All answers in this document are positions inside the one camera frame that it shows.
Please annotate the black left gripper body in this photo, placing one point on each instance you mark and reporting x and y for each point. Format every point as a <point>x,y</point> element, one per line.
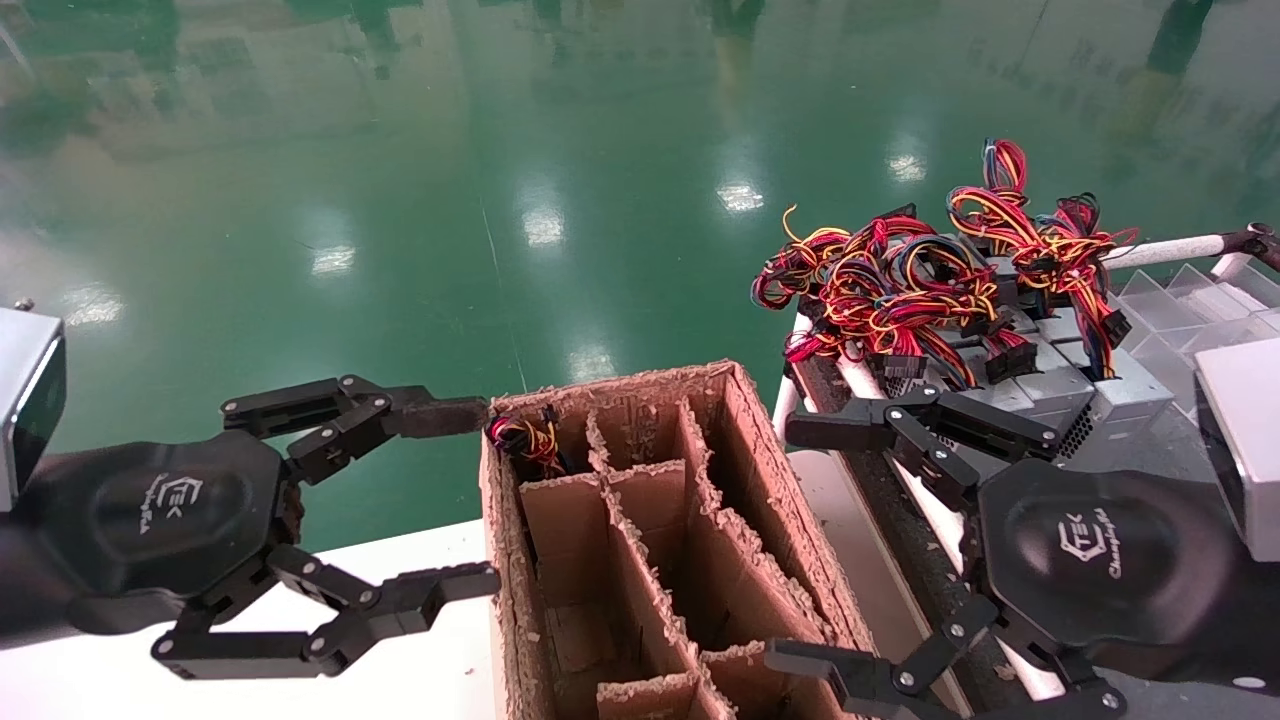
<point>150,510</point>

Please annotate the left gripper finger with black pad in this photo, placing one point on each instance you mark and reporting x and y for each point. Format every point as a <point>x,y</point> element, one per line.
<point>440,585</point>

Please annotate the left gripper finger dusty pad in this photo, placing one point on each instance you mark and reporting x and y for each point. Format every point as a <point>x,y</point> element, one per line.
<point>440,415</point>

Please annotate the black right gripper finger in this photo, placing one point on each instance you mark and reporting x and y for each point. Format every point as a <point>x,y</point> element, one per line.
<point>870,690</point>
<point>850,428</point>

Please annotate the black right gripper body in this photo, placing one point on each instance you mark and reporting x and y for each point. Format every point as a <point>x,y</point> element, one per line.
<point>1110,560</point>

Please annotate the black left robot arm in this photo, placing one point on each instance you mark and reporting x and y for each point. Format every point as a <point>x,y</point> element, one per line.
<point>25,590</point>

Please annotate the short white cart leg pipe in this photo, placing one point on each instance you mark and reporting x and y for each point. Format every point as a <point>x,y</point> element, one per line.
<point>787,405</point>

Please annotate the brown cardboard box with dividers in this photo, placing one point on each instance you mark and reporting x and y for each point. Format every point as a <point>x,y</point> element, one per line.
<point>770,520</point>

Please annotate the black pipe connector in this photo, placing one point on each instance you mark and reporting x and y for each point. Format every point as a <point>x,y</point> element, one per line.
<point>1262,245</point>

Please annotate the long white cart rail pipe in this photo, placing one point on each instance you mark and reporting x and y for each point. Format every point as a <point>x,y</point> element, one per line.
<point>858,380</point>

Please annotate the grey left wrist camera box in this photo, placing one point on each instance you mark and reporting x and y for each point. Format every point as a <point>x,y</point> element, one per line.
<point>25,400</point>

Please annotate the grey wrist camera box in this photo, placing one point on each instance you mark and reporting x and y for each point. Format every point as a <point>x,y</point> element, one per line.
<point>1250,450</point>
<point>25,400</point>

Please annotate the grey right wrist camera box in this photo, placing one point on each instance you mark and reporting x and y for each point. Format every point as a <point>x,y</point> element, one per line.
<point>1250,450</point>

